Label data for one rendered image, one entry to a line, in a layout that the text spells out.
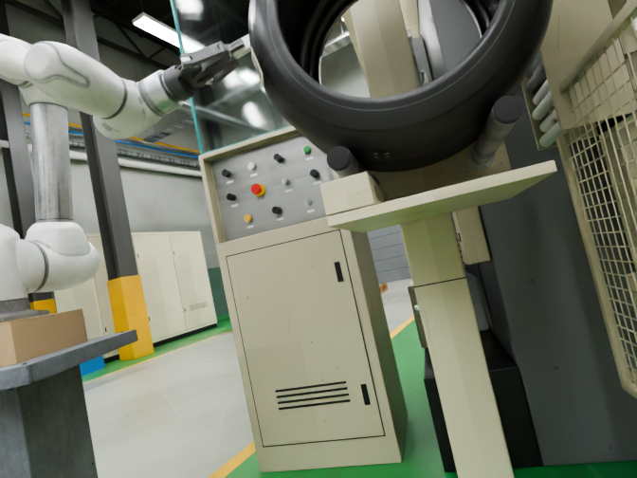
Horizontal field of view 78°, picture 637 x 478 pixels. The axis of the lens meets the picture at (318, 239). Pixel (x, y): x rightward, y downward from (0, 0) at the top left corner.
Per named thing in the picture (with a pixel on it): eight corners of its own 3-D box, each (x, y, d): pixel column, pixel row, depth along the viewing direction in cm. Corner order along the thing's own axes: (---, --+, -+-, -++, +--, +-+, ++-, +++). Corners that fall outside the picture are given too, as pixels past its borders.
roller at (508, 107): (468, 165, 96) (471, 146, 96) (488, 166, 95) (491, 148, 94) (490, 121, 62) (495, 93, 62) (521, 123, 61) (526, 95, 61)
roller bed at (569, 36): (537, 151, 105) (510, 46, 107) (600, 135, 101) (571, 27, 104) (562, 130, 86) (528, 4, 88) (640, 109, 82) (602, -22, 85)
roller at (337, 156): (356, 192, 103) (362, 175, 103) (373, 197, 102) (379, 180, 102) (322, 166, 70) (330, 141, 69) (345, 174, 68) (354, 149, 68)
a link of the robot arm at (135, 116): (172, 126, 98) (134, 104, 85) (124, 152, 102) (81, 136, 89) (161, 88, 100) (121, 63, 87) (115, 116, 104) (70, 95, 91)
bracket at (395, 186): (352, 211, 106) (344, 175, 107) (509, 171, 96) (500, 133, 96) (350, 210, 103) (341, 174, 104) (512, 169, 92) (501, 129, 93)
